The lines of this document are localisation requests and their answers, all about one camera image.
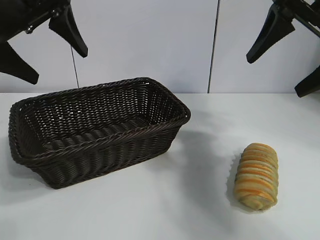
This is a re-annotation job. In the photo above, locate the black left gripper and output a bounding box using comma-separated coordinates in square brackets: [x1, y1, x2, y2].
[0, 0, 89, 85]

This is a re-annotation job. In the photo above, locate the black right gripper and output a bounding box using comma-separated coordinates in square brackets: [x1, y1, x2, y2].
[245, 0, 320, 99]

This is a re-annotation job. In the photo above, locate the dark brown woven basket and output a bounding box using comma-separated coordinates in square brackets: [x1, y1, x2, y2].
[8, 76, 192, 190]

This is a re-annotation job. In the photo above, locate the long striped bread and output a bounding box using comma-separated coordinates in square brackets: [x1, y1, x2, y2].
[233, 142, 280, 207]

